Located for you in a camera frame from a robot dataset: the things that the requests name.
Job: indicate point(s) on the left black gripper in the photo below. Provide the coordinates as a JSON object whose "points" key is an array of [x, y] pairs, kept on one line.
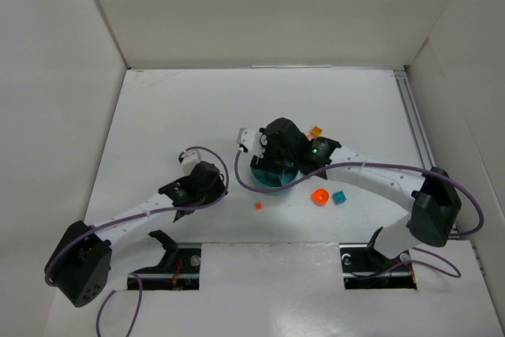
{"points": [[213, 189]]}

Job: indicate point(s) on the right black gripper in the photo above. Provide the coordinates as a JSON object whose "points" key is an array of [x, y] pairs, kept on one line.
{"points": [[271, 164]]}

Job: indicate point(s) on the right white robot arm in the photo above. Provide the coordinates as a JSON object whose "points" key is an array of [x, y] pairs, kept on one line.
{"points": [[430, 201]]}

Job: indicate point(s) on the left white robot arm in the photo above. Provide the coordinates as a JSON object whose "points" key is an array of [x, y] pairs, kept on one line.
{"points": [[80, 264]]}

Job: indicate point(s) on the amber transparent lego brick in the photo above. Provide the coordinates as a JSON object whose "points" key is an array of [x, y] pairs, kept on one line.
{"points": [[316, 131]]}

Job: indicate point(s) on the teal round divided container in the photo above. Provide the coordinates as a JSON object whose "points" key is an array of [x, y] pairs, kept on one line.
{"points": [[269, 175]]}

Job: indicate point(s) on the orange round lego piece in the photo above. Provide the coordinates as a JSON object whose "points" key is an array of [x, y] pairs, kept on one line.
{"points": [[320, 197]]}

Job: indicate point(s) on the teal small lego brick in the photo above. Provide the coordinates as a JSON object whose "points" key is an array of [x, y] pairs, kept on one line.
{"points": [[339, 197]]}

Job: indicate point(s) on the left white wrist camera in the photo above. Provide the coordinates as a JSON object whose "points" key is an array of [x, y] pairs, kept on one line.
{"points": [[188, 159]]}

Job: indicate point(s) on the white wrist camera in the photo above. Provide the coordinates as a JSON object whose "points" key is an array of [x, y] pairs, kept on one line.
{"points": [[250, 140], [188, 159]]}

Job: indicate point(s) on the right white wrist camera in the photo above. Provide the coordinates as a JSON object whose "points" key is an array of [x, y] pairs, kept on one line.
{"points": [[250, 140]]}

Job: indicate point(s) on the aluminium rail right edge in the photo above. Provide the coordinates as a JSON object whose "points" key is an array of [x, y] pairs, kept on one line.
{"points": [[414, 119]]}

